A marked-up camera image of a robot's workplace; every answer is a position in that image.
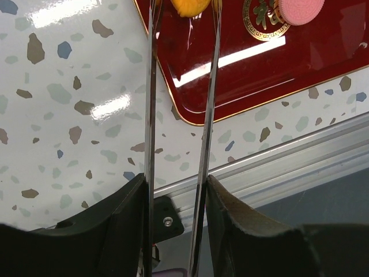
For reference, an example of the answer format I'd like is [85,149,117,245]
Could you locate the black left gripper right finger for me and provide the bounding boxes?
[206,175,368,276]

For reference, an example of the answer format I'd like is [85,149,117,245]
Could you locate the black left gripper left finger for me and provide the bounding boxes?
[1,174,145,276]

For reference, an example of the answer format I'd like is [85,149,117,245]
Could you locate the steel serving tongs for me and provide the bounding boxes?
[142,0,223,277]

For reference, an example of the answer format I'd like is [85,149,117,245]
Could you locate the orange fish cookie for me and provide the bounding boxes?
[171,0,210,17]

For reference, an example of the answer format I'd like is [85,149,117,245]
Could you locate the red lacquer tray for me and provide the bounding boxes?
[132,0,369,127]

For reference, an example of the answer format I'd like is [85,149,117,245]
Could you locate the pink sandwich cookie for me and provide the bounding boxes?
[278,0,325,26]

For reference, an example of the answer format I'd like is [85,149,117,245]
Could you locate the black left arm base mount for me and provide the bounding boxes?
[153,196,185,244]

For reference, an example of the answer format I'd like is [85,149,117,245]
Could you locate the aluminium frame rail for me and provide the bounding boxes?
[153,114,369,229]

